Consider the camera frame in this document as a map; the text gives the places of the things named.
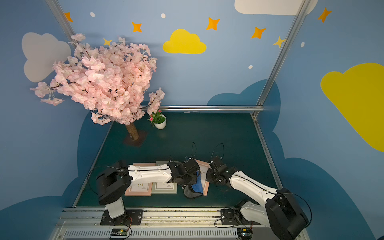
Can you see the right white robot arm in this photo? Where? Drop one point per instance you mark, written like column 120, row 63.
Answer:
column 276, row 209

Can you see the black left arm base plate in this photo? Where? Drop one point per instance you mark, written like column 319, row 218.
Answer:
column 126, row 216

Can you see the pink blossom artificial tree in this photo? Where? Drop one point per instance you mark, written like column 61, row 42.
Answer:
column 109, row 81

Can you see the aluminium mounting rail front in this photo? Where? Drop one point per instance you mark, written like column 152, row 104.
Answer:
column 198, row 223

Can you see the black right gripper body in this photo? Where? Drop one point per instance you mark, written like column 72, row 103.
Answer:
column 211, row 174

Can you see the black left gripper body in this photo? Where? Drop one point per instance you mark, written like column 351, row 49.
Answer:
column 193, row 173

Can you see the white pot with plant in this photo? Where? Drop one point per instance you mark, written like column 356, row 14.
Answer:
column 158, row 120

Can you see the grey-green picture frame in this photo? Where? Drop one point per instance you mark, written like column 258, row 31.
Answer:
column 164, row 188

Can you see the pink picture frame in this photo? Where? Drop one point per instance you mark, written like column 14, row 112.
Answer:
column 139, row 190
column 204, row 166

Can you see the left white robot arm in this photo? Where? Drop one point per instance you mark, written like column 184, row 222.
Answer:
column 115, row 180

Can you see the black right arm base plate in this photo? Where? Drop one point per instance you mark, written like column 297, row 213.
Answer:
column 231, row 217

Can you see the blue black-edged cloth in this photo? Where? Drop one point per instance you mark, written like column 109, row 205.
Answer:
column 196, row 190

